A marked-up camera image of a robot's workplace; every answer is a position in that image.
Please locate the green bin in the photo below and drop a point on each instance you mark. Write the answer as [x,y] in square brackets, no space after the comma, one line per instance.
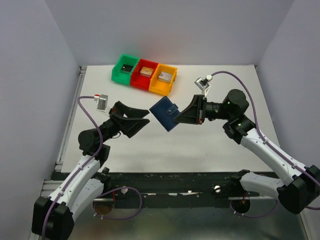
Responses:
[117,76]

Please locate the dark block in green bin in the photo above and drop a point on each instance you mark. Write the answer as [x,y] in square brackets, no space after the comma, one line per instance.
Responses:
[126,68]

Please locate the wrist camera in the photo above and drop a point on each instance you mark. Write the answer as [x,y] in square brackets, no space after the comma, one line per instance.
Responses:
[101,102]
[203,84]

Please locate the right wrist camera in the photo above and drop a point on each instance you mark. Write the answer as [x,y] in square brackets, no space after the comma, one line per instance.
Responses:
[203,84]

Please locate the grey block in yellow bin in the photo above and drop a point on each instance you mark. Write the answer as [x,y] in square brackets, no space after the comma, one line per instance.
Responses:
[165,77]

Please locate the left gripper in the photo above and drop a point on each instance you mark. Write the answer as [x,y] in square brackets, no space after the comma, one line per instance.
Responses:
[129,126]

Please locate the aluminium rail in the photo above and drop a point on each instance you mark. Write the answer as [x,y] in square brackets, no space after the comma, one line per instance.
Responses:
[70,191]

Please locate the tan block in red bin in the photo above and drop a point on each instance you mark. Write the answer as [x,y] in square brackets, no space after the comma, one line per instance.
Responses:
[146,71]

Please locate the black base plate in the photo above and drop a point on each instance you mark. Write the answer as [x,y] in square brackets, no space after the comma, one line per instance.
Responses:
[170,190]

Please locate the red bin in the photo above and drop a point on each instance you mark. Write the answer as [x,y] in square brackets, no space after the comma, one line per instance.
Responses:
[142,82]

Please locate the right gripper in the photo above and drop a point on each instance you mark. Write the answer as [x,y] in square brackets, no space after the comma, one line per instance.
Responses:
[195,113]

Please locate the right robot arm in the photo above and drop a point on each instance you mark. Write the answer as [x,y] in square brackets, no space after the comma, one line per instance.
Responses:
[296,185]

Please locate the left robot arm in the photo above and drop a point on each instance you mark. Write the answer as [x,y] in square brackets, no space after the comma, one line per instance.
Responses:
[54,216]

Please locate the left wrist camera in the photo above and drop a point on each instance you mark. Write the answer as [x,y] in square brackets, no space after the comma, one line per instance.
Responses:
[101,102]

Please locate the blue card holder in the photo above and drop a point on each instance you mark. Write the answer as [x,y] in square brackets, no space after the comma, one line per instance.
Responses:
[165,111]

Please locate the yellow bin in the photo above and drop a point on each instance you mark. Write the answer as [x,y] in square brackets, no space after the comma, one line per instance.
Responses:
[159,87]

